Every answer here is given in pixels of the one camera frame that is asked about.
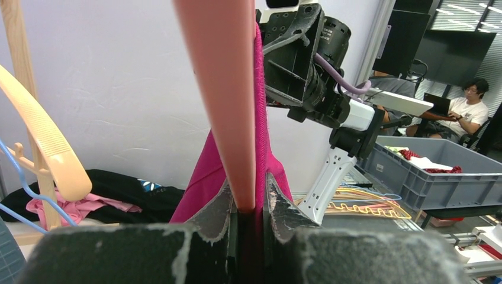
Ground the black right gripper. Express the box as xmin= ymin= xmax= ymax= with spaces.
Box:
xmin=259 ymin=3 xmax=351 ymax=129

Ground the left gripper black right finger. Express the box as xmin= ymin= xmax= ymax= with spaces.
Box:
xmin=263 ymin=173 xmax=469 ymax=283

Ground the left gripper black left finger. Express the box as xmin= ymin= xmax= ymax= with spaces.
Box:
xmin=17 ymin=182 xmax=234 ymax=283

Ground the magenta skirt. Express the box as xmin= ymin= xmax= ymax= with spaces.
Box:
xmin=170 ymin=24 xmax=292 ymax=223

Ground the pink hanger hook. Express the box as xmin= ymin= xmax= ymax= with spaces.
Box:
xmin=173 ymin=1 xmax=256 ymax=214

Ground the beige wooden hanger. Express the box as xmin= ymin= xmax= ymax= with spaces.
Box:
xmin=1 ymin=67 xmax=92 ymax=201

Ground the light blue hanger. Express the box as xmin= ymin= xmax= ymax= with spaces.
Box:
xmin=1 ymin=141 xmax=77 ymax=234

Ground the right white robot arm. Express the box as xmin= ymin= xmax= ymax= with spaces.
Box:
xmin=255 ymin=1 xmax=432 ymax=224

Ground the black garment pile with flower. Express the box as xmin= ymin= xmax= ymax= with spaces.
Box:
xmin=1 ymin=169 xmax=184 ymax=224

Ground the hangers bundle in corner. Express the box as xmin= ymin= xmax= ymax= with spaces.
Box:
xmin=294 ymin=184 xmax=411 ymax=224

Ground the black monitor screen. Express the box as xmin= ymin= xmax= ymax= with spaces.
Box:
xmin=373 ymin=10 xmax=495 ymax=86

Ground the red and white cloth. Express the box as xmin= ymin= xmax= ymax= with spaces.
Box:
xmin=385 ymin=146 xmax=462 ymax=173

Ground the pink cloth on pile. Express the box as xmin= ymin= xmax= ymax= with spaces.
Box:
xmin=25 ymin=191 xmax=142 ymax=230

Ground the seated person in white shirt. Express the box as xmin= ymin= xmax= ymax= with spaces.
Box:
xmin=406 ymin=78 xmax=490 ymax=143

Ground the grey plastic storage crate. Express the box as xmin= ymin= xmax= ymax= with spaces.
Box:
xmin=357 ymin=136 xmax=501 ymax=210

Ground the wooden clothes rack frame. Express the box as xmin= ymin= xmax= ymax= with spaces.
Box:
xmin=1 ymin=1 xmax=61 ymax=234

